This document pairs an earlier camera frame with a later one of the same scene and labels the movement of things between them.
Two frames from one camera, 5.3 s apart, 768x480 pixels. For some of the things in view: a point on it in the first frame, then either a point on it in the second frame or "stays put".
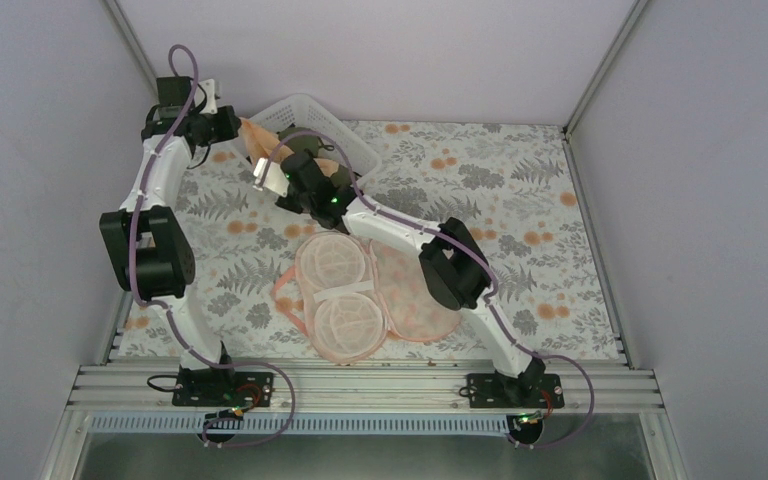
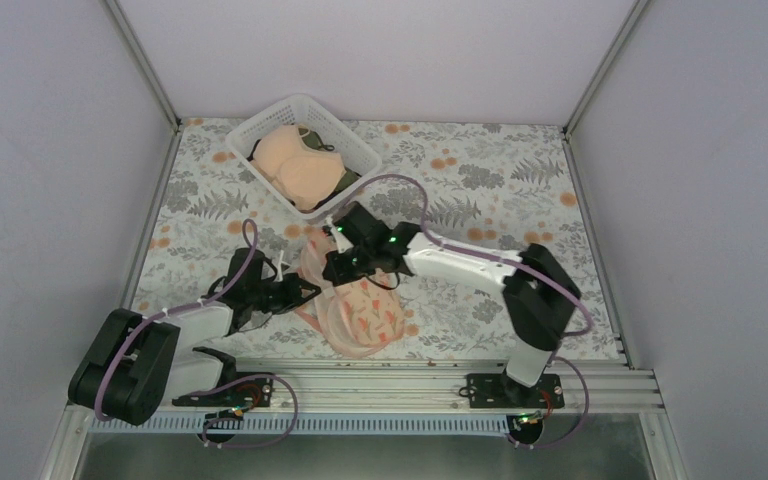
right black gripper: [281, 202] → [336, 272]
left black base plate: [251, 389] stays put
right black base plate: [484, 392] stays put
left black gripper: [231, 124] → [293, 283]
